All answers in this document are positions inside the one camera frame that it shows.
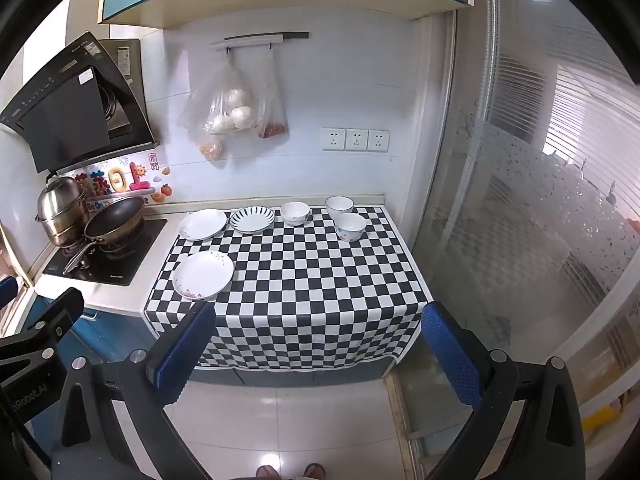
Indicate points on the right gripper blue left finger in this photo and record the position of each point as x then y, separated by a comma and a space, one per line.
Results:
176, 353

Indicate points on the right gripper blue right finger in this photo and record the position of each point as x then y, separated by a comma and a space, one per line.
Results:
454, 348

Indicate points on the white plate pink rose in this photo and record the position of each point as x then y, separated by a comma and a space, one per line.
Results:
203, 275

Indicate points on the white plate grey flower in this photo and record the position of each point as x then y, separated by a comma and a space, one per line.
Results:
202, 224

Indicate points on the white plate blue leaf rim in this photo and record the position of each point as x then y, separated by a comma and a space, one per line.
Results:
253, 219

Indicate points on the white bowl coloured dots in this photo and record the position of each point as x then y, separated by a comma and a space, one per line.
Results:
349, 226

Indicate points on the plain white bowl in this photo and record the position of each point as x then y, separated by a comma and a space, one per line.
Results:
295, 213

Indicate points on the white bowl thin rim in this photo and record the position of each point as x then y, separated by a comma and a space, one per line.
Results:
338, 205

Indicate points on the black white checkered tablecloth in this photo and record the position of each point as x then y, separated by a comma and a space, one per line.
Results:
302, 299

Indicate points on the frosted glass sliding door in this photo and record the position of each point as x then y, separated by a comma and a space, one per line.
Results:
530, 235

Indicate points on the black frying pan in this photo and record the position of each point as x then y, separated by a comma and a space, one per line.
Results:
109, 226

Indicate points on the stainless steel steamer pot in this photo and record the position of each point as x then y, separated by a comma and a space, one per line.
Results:
62, 211

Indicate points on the person's right foot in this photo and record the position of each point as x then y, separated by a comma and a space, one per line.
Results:
314, 471

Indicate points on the plastic bag with red food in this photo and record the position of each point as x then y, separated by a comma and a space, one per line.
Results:
271, 119

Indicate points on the plastic bag with white buns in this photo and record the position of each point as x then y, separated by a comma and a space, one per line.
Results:
220, 106

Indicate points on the black range hood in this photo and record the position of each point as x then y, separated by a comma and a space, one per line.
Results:
87, 104

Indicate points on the colourful wall stickers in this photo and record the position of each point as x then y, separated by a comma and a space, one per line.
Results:
144, 174

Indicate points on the right white wall socket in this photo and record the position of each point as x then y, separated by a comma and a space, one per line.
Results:
378, 141

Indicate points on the white wall socket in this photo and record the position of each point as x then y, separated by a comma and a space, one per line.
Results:
378, 141
333, 139
356, 140

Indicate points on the middle white wall socket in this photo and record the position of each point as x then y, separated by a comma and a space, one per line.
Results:
356, 140

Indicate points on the left white wall socket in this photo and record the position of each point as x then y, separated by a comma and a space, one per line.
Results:
333, 139

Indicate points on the wall hook rail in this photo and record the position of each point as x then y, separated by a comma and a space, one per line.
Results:
269, 39

